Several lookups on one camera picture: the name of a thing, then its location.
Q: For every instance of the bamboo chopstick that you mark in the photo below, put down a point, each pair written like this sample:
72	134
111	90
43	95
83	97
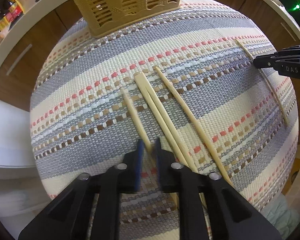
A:
165	112
133	112
160	120
190	120
277	100

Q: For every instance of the yellow plastic utensil basket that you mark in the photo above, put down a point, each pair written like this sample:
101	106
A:
120	5

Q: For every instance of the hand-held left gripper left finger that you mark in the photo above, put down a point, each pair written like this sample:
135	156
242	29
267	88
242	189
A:
102	205

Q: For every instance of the light green quilted cloth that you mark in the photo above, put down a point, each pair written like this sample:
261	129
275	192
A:
282	212

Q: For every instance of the striped woven table mat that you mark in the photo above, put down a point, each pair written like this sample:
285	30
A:
90	105

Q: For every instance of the small orange dish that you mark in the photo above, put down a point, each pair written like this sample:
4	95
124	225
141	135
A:
2	37

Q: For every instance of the brown cardboard box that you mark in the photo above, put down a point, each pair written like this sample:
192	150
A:
297	168

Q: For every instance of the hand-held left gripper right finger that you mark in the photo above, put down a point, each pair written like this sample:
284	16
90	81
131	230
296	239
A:
202	205

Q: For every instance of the red label sauce bottle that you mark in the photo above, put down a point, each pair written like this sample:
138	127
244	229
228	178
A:
15	8

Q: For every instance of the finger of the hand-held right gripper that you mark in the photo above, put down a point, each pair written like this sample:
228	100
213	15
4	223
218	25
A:
295	48
265	61

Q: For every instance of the wooden base cabinet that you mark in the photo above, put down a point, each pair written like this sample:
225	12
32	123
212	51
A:
40	55

